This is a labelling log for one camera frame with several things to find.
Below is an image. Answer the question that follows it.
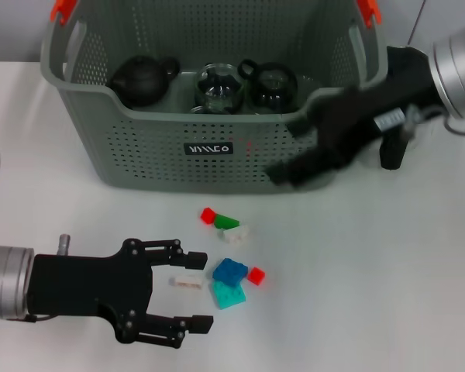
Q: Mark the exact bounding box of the teal building block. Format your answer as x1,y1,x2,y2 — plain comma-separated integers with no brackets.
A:
211,281,247,310

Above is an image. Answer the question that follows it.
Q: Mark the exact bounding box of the glass cup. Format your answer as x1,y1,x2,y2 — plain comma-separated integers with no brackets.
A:
188,104,218,116

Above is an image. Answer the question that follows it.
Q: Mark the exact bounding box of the blue building block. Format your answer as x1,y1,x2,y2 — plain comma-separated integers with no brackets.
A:
212,257,249,287

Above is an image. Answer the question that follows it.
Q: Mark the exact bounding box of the clear glass teapot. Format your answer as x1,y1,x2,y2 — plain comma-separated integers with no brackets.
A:
193,62,246,115

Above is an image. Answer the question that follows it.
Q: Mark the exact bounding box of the white building block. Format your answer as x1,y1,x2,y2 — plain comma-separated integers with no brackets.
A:
219,224,251,246
168,273,205,291

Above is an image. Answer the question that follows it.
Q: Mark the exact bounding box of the black ceramic teapot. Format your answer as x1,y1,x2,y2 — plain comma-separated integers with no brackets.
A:
107,54,182,110

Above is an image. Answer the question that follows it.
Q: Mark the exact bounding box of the grey-green perforated storage basket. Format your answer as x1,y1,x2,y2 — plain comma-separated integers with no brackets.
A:
40,0,387,195

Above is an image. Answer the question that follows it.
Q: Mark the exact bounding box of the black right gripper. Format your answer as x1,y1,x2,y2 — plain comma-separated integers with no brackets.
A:
265,48,443,191

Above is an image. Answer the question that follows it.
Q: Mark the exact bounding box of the green building block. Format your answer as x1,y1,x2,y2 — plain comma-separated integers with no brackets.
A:
212,214,241,229

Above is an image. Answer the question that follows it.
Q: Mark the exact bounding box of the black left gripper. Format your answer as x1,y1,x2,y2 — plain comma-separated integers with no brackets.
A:
26,238,214,348

